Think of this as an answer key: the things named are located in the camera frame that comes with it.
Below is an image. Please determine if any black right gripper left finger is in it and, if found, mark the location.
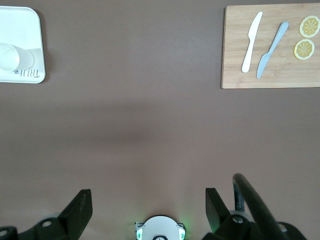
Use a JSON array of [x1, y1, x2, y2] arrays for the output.
[[0, 189, 93, 240]]

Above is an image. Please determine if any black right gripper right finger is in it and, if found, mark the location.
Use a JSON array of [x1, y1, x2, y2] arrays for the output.
[[201, 187, 307, 240]]

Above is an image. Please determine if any brown table cover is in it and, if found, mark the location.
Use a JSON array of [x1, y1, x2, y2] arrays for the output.
[[0, 0, 320, 240]]

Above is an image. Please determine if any bamboo cutting board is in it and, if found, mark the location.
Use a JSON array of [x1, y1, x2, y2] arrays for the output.
[[220, 2, 320, 90]]

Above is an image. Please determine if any white plastic knife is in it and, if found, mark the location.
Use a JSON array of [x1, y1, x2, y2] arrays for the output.
[[241, 11, 264, 74]]

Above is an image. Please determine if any yellow lemon slice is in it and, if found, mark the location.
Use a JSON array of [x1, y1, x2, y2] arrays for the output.
[[299, 15, 320, 39], [293, 38, 316, 61]]

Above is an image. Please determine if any grey plastic knife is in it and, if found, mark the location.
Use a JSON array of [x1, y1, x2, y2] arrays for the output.
[[256, 21, 290, 80]]

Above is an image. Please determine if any cream bear print tray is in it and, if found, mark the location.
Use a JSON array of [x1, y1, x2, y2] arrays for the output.
[[0, 5, 47, 84]]

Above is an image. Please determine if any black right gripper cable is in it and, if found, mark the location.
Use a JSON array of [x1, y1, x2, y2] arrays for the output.
[[232, 173, 292, 240]]

